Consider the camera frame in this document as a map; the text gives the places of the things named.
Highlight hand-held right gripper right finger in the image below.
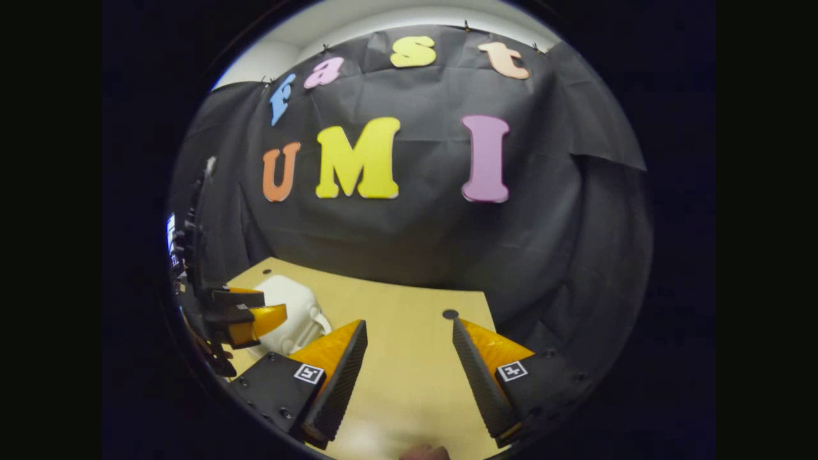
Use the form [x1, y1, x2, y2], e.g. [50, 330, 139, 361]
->
[452, 317, 593, 450]

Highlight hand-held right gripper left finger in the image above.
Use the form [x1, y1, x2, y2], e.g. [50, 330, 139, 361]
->
[226, 319, 369, 451]

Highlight white suitcase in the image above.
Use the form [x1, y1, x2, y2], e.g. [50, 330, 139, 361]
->
[246, 274, 334, 359]

